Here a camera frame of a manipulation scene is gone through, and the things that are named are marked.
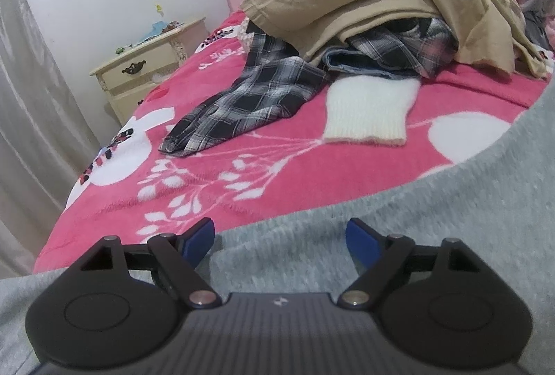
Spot white knitted sweater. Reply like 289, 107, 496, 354
323, 76, 421, 148

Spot pink floral blanket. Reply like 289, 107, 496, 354
32, 9, 555, 274

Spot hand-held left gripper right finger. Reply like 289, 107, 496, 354
337, 218, 482, 308

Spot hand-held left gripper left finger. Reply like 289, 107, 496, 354
80, 218, 220, 308

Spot blue jeans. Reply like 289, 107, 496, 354
321, 46, 426, 81

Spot cream nightstand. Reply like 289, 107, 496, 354
89, 17, 209, 124

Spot dark plaid shirt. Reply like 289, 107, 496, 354
158, 22, 330, 159

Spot grey sweatshirt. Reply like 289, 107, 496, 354
0, 85, 555, 375

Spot blue cloth on nightstand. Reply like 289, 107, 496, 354
147, 20, 175, 38

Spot light plaid shirt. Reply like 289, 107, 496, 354
347, 17, 460, 79

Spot grey curtain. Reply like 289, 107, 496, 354
0, 0, 105, 278

